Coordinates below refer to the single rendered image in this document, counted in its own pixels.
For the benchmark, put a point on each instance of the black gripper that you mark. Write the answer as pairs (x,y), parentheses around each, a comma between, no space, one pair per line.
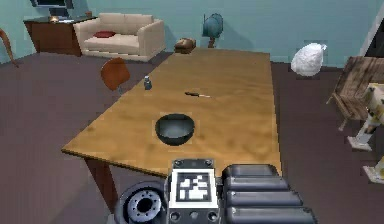
(141,205)

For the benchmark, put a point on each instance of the dark grey bowl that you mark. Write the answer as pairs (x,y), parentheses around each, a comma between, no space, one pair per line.
(174,129)

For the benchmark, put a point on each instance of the wooden dining table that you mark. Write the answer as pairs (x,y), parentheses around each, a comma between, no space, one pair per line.
(213,110)

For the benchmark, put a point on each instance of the small grey shaker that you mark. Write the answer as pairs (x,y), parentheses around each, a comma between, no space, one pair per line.
(147,83)

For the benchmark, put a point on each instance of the brown round chair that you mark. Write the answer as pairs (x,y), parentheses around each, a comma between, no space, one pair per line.
(115,74)

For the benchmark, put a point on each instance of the beige sofa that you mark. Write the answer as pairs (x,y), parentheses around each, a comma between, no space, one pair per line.
(123,36)

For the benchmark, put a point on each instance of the red cushion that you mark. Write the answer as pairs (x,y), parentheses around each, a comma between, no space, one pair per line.
(104,34)

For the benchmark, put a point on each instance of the dark brown sideboard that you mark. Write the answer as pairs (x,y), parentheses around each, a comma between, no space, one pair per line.
(53,36)

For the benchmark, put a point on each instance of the teal house plant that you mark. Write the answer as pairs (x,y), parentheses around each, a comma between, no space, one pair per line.
(212,27)

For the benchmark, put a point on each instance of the black television set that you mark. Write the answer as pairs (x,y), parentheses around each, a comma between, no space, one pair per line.
(53,5)

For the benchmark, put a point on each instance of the white garbage bag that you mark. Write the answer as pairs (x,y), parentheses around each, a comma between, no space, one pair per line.
(308,60)

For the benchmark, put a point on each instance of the white spotted statue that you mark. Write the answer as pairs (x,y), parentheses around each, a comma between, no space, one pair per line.
(370,126)

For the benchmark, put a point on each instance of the brown wooden chair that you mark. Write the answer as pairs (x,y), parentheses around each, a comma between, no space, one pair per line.
(355,86)

